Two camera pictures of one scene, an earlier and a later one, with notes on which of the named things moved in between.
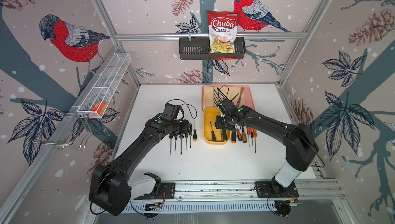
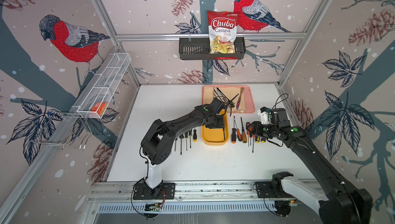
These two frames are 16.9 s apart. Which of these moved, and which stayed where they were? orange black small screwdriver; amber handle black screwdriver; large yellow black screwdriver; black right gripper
Moved: black right gripper
Stayed: orange black small screwdriver; large yellow black screwdriver; amber handle black screwdriver
